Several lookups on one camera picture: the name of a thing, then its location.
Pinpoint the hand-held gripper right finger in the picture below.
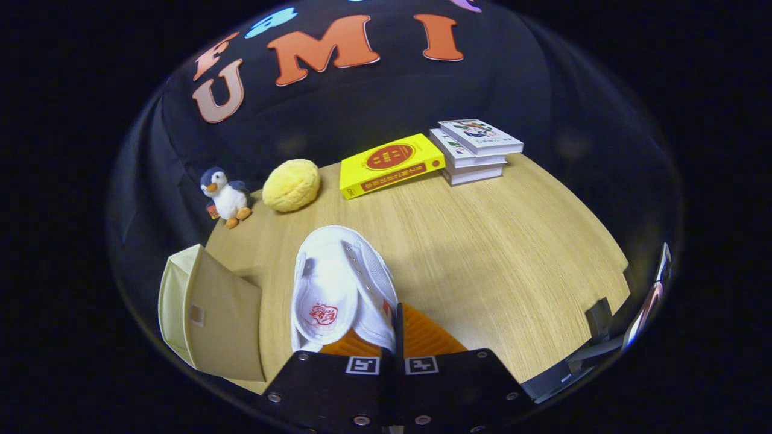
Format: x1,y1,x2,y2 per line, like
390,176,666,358
394,302,536,434

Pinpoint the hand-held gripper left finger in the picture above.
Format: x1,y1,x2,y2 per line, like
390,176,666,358
258,342,396,434

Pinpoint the white book with illustrated cover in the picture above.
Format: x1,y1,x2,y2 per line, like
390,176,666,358
438,119,524,157

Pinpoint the cream fabric storage box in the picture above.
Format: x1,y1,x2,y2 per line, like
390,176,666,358
158,244,267,382

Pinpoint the yellow book with red circle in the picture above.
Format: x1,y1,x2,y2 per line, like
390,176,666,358
339,133,447,200

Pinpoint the grey and white penguin plush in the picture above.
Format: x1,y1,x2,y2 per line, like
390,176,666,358
200,167,254,230

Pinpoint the yellow bun-shaped plush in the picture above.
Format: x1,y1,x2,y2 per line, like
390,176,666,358
262,159,321,213

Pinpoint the white canvas shoe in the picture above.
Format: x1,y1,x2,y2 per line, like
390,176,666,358
290,225,399,354

